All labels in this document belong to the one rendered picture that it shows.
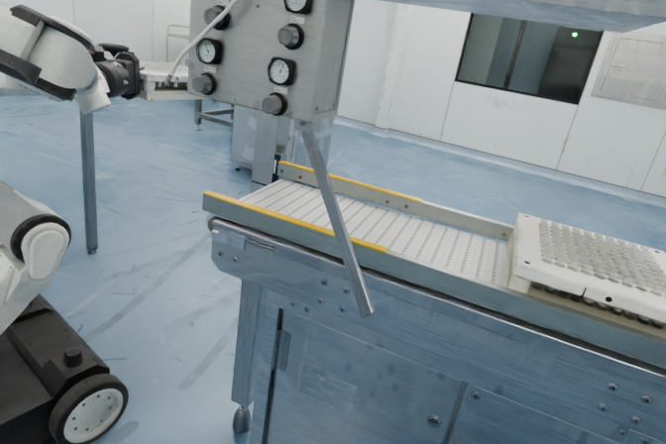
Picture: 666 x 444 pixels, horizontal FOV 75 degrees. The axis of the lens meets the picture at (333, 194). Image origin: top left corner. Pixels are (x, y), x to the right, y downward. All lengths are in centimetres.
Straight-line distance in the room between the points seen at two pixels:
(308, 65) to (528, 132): 506
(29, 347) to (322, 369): 99
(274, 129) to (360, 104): 510
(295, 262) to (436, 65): 512
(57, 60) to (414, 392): 84
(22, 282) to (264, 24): 101
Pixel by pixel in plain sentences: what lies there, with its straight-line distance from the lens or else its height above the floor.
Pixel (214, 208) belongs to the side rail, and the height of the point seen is 87.
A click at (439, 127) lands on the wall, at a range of 577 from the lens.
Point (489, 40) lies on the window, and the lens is 564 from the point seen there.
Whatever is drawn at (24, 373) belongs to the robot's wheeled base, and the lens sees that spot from 159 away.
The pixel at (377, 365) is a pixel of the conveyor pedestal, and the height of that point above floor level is 65.
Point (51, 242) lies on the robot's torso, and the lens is 138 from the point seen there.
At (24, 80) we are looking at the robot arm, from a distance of 89.
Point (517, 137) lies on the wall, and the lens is 562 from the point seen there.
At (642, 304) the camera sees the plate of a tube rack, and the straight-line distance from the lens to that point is 71.
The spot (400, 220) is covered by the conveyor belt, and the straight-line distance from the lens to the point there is 90.
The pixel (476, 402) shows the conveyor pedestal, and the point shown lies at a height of 65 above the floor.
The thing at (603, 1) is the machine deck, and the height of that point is 127.
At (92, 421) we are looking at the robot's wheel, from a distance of 155.
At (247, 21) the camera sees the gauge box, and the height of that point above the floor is 119.
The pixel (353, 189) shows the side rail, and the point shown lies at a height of 88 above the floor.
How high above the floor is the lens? 120
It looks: 20 degrees down
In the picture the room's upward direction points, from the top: 9 degrees clockwise
